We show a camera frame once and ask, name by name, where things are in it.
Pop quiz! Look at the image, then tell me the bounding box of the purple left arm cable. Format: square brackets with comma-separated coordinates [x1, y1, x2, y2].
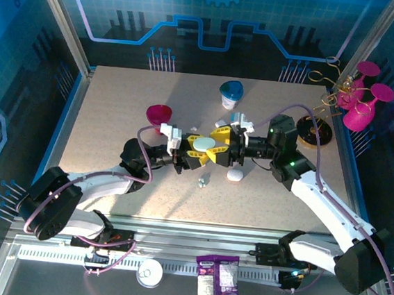
[19, 114, 163, 282]

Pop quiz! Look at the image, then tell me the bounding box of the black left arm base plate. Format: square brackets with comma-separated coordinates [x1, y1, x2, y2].
[68, 222, 138, 254]

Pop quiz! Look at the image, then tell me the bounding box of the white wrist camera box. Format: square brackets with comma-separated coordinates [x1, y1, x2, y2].
[229, 111, 257, 136]
[156, 122, 185, 159]

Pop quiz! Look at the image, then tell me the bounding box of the purple snack bag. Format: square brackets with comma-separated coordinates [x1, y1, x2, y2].
[192, 252, 246, 295]

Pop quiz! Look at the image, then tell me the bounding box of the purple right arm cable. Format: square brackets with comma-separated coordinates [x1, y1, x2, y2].
[236, 99, 394, 295]

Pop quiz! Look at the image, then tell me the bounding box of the long aluminium frame rail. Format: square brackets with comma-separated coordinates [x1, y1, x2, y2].
[8, 204, 384, 280]

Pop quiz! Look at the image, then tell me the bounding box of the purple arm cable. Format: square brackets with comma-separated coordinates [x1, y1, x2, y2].
[236, 99, 394, 295]
[19, 114, 163, 282]

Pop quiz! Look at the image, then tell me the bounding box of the pink wine glass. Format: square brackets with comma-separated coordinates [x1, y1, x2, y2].
[341, 81, 394, 135]
[336, 58, 382, 113]

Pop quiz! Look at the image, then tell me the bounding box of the gold wire glass rack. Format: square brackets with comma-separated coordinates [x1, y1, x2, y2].
[293, 53, 379, 156]

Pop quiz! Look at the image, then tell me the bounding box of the white oval charging case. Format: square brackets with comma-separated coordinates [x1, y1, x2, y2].
[226, 168, 245, 184]

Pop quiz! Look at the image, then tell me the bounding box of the red lidded plastic cup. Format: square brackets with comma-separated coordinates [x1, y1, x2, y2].
[144, 103, 174, 136]

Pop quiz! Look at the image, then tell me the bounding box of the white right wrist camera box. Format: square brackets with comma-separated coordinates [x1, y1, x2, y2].
[229, 111, 257, 136]

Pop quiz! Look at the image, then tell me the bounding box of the grey slotted cable duct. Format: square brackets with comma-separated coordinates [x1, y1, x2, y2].
[17, 244, 286, 286]

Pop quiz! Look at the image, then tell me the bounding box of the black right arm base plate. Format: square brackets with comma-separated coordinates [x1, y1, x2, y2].
[254, 241, 320, 271]

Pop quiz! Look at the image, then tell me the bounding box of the white round lid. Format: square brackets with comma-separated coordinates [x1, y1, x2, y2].
[134, 257, 165, 291]

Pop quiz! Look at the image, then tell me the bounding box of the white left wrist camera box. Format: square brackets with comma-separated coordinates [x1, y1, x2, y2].
[156, 122, 185, 159]

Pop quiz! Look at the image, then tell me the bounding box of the aluminium frame post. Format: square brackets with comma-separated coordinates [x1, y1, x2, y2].
[19, 0, 102, 78]
[328, 0, 394, 117]

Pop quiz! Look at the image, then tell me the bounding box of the pale grey oval charging case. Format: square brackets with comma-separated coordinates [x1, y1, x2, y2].
[192, 135, 217, 153]

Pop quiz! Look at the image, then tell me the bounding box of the blue lidded white cup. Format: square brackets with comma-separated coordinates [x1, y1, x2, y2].
[217, 78, 245, 112]

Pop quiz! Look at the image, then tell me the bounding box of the aluminium table side rail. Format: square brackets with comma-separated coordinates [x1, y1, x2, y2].
[311, 85, 393, 251]
[19, 60, 97, 223]

